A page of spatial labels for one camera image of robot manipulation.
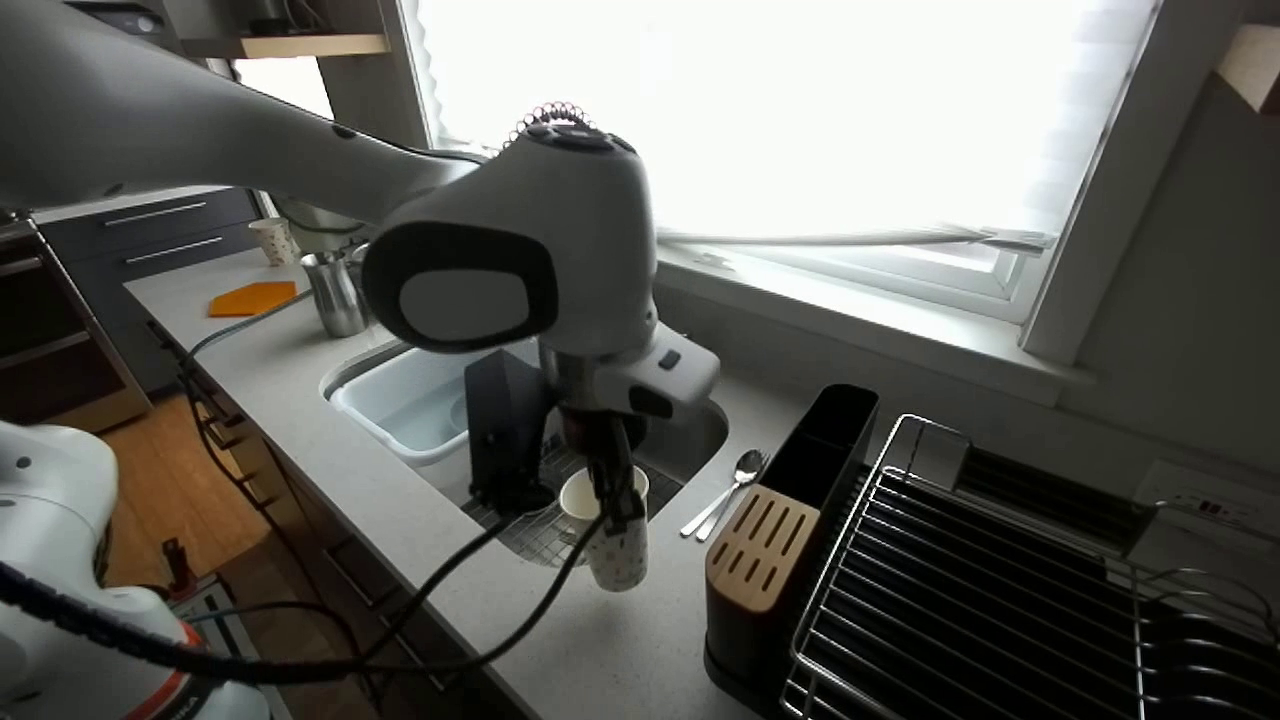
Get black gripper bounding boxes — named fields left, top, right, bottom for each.
left=553, top=395, right=655, bottom=541

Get patterned paper cup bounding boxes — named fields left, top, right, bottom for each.
left=556, top=458, right=655, bottom=597

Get metal sink grid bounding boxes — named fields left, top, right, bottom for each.
left=461, top=410, right=692, bottom=572

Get grey kitchen sink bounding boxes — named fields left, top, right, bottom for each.
left=316, top=332, right=736, bottom=572

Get under-counter drawers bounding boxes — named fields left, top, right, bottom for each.
left=157, top=332, right=537, bottom=720

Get steel cup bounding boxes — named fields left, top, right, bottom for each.
left=300, top=244, right=373, bottom=339

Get silver spoon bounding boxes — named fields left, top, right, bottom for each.
left=677, top=442, right=772, bottom=546

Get wooden knife block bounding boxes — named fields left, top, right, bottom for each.
left=703, top=478, right=825, bottom=615

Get black utensil holder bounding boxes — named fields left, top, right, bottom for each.
left=700, top=379, right=882, bottom=713

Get white plastic wash basin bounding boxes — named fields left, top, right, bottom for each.
left=328, top=339, right=483, bottom=473

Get orange flat pad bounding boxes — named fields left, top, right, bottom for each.
left=205, top=277, right=303, bottom=321

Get small white bottle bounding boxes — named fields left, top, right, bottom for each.
left=246, top=212, right=303, bottom=269

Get wooden shelf board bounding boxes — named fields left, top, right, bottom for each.
left=234, top=33, right=393, bottom=65

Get dark low cabinet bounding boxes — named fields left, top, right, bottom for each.
left=0, top=217, right=152, bottom=432

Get white window frame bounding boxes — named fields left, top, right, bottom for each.
left=383, top=0, right=1257, bottom=371

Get black wire dish rack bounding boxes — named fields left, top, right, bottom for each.
left=777, top=408, right=1280, bottom=720

